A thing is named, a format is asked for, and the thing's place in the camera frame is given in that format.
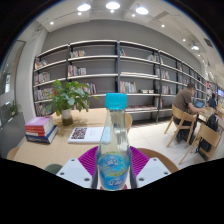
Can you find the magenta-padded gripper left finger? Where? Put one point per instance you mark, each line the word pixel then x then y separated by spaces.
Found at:
pixel 74 173

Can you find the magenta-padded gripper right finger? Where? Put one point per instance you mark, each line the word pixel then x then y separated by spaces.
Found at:
pixel 153 170

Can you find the round-backed wooden chair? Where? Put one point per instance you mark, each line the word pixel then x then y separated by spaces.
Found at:
pixel 160 158
pixel 12 154
pixel 129 122

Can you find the small green potted plant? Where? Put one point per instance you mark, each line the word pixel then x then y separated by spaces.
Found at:
pixel 13 108

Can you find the flat white book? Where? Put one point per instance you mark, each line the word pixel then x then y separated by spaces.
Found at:
pixel 86 134

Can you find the black backpack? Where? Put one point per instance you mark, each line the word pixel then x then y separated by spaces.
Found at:
pixel 207 133

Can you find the clear bottle with blue cap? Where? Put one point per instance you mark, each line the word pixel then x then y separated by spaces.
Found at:
pixel 113 150

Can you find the open laptop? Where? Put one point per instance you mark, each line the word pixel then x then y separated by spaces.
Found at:
pixel 200 103

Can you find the person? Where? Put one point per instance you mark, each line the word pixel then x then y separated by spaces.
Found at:
pixel 183 100
pixel 212 101

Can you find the red book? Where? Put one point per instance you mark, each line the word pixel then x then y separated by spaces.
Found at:
pixel 38 131

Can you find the leafy green potted plant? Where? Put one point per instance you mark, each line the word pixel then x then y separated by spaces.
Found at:
pixel 68 96

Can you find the group of slatted wooden chairs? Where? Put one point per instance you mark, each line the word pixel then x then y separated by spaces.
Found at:
pixel 210 135

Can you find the pink book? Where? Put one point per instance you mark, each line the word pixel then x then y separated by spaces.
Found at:
pixel 38 121

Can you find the dark blue book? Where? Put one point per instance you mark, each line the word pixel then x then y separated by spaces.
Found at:
pixel 41 139

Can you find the grey shelf unit with books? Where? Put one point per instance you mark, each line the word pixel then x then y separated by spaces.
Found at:
pixel 100 66

